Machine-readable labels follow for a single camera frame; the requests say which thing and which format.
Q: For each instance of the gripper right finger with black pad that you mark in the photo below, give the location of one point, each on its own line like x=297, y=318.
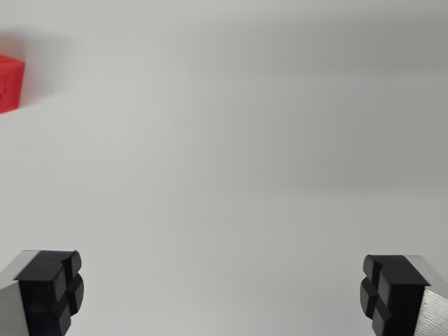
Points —
x=402, y=297

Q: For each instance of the red embossed cube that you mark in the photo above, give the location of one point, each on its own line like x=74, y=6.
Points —
x=10, y=85

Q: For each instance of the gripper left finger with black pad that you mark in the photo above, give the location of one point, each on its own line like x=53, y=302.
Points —
x=42, y=297

